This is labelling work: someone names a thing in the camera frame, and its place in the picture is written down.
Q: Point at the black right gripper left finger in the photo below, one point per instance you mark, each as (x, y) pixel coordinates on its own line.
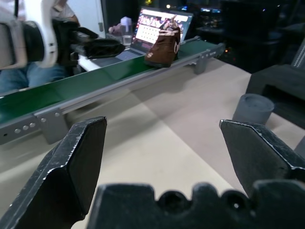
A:
(59, 176)

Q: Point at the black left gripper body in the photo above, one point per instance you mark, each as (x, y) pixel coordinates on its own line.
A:
(65, 40)

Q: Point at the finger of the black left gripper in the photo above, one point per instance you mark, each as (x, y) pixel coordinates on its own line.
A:
(87, 33)
(104, 48)

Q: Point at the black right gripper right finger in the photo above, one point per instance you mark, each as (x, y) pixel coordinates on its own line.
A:
(257, 152)

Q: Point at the green conveyor belt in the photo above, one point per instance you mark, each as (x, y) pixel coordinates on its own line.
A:
(95, 83)

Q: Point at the dark grey cylinder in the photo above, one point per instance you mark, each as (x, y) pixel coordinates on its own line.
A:
(252, 108)

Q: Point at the person in jeans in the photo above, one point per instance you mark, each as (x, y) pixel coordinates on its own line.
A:
(35, 76)

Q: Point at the open grey laptop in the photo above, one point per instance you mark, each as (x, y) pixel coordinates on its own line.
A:
(155, 31)

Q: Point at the brown shoe with beige laces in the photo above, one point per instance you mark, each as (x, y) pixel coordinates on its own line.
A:
(165, 48)

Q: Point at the black moulded stand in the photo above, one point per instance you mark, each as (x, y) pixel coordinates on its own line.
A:
(281, 78)

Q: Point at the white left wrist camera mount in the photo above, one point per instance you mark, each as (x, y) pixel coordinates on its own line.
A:
(48, 31)

